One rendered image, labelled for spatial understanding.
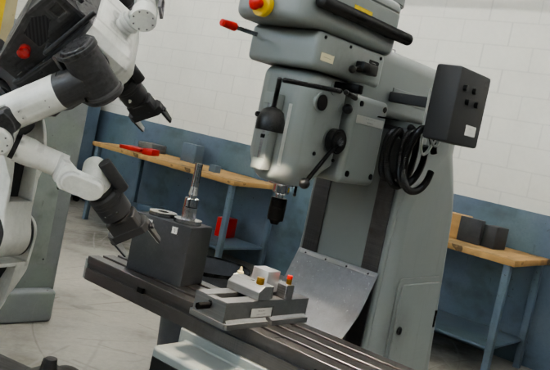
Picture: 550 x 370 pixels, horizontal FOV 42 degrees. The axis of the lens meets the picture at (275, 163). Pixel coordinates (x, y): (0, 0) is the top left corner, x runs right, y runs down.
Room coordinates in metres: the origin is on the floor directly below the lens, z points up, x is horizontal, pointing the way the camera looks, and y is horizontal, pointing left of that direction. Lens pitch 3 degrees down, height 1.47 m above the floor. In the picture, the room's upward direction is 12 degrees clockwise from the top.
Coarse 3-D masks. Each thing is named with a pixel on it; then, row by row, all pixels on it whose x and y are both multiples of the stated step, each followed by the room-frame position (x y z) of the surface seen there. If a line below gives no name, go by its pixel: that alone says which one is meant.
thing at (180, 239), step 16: (160, 224) 2.26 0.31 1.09; (176, 224) 2.23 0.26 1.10; (192, 224) 2.24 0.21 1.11; (144, 240) 2.28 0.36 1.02; (160, 240) 2.25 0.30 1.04; (176, 240) 2.22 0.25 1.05; (192, 240) 2.22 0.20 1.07; (208, 240) 2.30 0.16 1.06; (128, 256) 2.30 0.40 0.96; (144, 256) 2.28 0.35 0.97; (160, 256) 2.25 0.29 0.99; (176, 256) 2.22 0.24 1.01; (192, 256) 2.23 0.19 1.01; (144, 272) 2.27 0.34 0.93; (160, 272) 2.24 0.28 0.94; (176, 272) 2.21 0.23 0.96; (192, 272) 2.25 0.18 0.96
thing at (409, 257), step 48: (336, 192) 2.38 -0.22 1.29; (384, 192) 2.27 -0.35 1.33; (432, 192) 2.37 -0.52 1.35; (336, 240) 2.36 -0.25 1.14; (384, 240) 2.25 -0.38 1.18; (432, 240) 2.42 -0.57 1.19; (384, 288) 2.25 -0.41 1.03; (432, 288) 2.45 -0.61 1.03; (384, 336) 2.26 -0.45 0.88; (432, 336) 2.53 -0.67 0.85
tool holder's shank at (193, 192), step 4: (196, 164) 2.27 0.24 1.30; (200, 164) 2.27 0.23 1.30; (196, 168) 2.27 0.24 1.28; (200, 168) 2.27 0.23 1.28; (196, 172) 2.27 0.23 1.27; (200, 172) 2.28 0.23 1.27; (196, 176) 2.27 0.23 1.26; (200, 176) 2.28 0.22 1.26; (192, 180) 2.28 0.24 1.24; (196, 180) 2.27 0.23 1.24; (192, 184) 2.27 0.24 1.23; (196, 184) 2.27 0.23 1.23; (192, 188) 2.27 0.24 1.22; (196, 188) 2.27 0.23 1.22; (188, 192) 2.28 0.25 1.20; (192, 192) 2.27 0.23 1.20; (196, 192) 2.27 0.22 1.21; (192, 196) 2.27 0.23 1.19
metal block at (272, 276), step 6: (258, 270) 2.04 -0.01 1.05; (264, 270) 2.02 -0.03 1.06; (270, 270) 2.03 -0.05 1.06; (276, 270) 2.05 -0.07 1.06; (252, 276) 2.05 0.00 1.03; (258, 276) 2.03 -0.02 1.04; (264, 276) 2.02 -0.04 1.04; (270, 276) 2.02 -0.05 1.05; (276, 276) 2.04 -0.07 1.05; (270, 282) 2.02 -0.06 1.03; (276, 282) 2.04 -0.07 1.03; (276, 288) 2.05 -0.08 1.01
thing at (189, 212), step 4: (184, 200) 2.28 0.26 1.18; (184, 204) 2.27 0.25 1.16; (188, 204) 2.26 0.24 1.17; (192, 204) 2.26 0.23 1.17; (196, 204) 2.27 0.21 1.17; (184, 208) 2.27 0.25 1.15; (188, 208) 2.26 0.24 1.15; (192, 208) 2.26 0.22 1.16; (196, 208) 2.28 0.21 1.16; (184, 212) 2.26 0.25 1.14; (188, 212) 2.26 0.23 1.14; (192, 212) 2.26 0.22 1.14; (196, 212) 2.28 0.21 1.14; (184, 216) 2.26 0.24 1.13; (188, 216) 2.26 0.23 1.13; (192, 216) 2.27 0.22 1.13; (192, 220) 2.27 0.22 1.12
